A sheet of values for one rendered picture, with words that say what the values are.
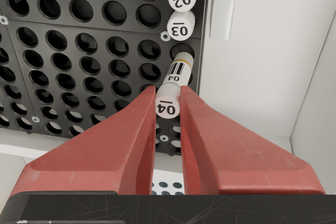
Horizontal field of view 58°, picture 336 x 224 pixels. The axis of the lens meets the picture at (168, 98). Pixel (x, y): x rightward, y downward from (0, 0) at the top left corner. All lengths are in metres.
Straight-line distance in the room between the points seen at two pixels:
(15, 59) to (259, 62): 0.17
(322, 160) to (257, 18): 0.10
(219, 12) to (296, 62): 0.07
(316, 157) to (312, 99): 0.04
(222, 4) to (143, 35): 0.06
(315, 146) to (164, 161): 0.11
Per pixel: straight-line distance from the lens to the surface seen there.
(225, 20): 0.21
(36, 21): 0.19
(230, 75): 0.24
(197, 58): 0.16
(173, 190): 0.42
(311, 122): 0.24
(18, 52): 0.20
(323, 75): 0.23
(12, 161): 0.46
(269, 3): 0.22
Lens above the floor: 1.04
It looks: 52 degrees down
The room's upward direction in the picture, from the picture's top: 162 degrees counter-clockwise
